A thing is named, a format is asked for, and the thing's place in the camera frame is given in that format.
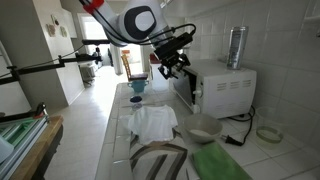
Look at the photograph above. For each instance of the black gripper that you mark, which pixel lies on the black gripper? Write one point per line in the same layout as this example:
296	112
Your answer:
173	61

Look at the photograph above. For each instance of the white microwave knob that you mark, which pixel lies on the white microwave knob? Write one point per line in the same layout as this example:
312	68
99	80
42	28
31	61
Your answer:
196	108
199	91

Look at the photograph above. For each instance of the tall metal can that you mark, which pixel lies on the tall metal can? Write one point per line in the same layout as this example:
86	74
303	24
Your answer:
237	46

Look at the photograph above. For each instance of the white microwave oven body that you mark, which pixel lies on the white microwave oven body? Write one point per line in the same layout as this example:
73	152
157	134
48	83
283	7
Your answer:
226	96

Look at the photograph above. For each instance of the red tape on arm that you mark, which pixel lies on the red tape on arm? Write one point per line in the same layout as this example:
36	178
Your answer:
93	5

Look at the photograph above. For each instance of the black table clamp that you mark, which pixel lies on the black table clamp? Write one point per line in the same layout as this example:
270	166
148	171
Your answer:
20	116

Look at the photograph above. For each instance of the white ceramic bowl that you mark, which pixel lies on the white ceramic bowl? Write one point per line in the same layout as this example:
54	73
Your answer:
200	128

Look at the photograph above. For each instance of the translucent pitcher with red lid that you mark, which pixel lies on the translucent pitcher with red lid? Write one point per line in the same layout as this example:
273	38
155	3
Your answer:
158	83

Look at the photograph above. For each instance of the teal plastic cup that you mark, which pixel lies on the teal plastic cup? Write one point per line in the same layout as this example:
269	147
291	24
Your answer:
137	86

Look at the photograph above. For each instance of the grey striped cloth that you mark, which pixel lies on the grey striped cloth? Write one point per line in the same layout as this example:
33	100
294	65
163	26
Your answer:
156	160

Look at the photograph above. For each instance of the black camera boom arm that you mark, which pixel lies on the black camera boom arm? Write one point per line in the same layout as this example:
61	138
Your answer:
40	67

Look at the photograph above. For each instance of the green cloth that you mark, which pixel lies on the green cloth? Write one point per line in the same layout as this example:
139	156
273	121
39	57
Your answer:
216	163

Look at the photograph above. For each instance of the glass microwave door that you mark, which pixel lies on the glass microwave door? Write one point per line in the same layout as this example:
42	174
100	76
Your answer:
183	86

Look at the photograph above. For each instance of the white wall cabinet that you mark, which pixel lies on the white wall cabinet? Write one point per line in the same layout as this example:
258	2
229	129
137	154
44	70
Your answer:
200	6

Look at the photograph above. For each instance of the aluminium frame rail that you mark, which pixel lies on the aluminium frame rail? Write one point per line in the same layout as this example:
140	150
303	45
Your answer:
20	133

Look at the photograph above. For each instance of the white crumpled cloth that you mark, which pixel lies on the white crumpled cloth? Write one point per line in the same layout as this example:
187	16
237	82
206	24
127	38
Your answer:
151	123

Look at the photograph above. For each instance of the small wall ornament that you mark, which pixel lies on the small wall ornament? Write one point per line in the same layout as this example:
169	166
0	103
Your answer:
55	20
50	30
63	31

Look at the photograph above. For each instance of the white basket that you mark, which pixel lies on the white basket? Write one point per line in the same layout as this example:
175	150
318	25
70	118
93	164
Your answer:
87	71

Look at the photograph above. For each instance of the wooden table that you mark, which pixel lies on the wooden table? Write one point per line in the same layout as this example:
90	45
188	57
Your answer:
36	150

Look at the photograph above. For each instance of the wooden chair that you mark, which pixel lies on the wooden chair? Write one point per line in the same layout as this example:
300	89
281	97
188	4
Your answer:
128	68

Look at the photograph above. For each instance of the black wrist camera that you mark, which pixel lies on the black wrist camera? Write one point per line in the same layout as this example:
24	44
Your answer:
173	46

